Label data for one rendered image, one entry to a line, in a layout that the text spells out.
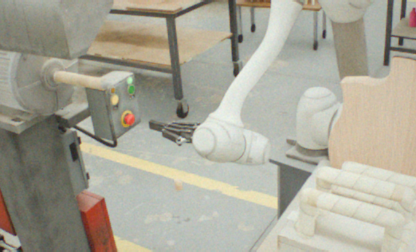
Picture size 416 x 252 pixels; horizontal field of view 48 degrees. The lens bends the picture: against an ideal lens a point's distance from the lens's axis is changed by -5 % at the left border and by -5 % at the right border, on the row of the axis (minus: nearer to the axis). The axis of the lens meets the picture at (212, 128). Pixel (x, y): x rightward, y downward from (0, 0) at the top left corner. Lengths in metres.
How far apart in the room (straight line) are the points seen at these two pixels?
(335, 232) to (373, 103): 0.34
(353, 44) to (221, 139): 0.52
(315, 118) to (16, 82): 1.05
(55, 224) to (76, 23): 0.93
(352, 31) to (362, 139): 0.41
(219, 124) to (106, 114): 0.51
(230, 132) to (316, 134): 0.60
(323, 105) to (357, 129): 0.62
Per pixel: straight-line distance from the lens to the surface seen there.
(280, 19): 1.50
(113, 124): 1.72
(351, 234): 0.99
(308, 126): 1.87
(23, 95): 1.46
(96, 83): 1.35
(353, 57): 1.57
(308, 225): 0.95
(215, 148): 1.30
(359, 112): 1.20
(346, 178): 0.96
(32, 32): 1.23
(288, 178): 1.98
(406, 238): 0.95
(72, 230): 1.96
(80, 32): 1.17
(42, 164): 1.76
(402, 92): 1.15
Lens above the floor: 1.75
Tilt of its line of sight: 28 degrees down
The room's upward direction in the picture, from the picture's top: 5 degrees counter-clockwise
